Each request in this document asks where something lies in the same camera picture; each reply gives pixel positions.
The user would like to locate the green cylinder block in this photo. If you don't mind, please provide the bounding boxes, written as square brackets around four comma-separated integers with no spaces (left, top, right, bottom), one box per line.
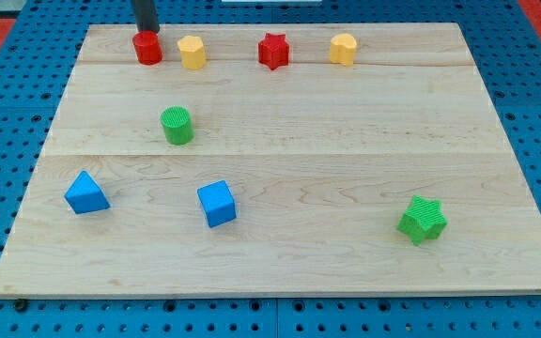
[160,106,193,146]

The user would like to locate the light wooden board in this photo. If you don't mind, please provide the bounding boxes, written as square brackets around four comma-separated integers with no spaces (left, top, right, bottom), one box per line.
[0,23,541,300]

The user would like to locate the blue cube block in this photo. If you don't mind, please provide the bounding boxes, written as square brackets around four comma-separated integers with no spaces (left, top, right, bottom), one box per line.
[197,180,237,228]

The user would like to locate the red star block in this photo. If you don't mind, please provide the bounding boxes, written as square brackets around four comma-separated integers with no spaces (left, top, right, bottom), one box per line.
[258,33,290,70]

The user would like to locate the yellow heart block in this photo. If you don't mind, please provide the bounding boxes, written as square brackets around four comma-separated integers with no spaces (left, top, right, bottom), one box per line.
[329,33,358,67]

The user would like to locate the yellow hexagon block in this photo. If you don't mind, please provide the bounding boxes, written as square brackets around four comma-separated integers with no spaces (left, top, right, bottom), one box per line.
[177,36,207,70]

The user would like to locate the green star block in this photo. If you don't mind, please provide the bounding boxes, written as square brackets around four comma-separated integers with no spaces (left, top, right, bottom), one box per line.
[396,195,448,246]

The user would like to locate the red cylinder block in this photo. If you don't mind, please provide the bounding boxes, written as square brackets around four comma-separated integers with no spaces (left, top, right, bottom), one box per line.
[132,30,162,65]

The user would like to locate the blue triangle block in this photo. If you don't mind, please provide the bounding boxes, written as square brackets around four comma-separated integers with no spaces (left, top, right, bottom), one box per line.
[64,171,110,214]

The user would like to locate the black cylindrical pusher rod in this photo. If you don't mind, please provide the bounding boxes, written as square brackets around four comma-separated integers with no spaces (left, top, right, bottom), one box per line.
[130,0,160,33]

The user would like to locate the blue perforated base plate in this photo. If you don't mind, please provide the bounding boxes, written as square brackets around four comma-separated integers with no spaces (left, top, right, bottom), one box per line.
[0,0,541,337]

